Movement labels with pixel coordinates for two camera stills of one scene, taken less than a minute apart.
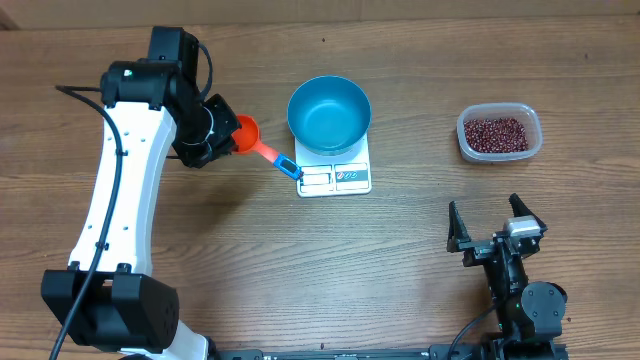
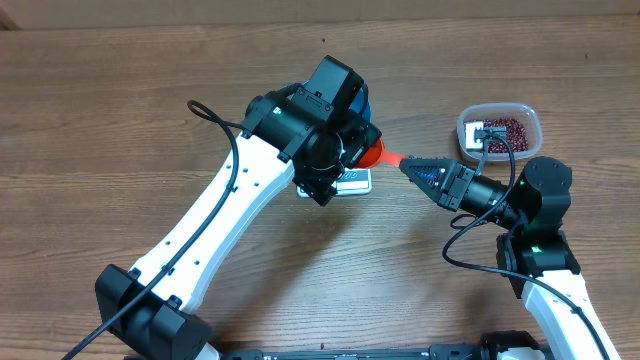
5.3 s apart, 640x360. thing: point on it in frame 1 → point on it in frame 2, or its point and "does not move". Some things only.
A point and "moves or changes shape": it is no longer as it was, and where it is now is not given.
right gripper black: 486,246 → 455,185
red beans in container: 498,135 does not move
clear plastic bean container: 498,131 does not move
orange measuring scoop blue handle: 246,139 moves or changes shape
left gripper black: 230,124 → 359,135
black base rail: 349,354 does not move
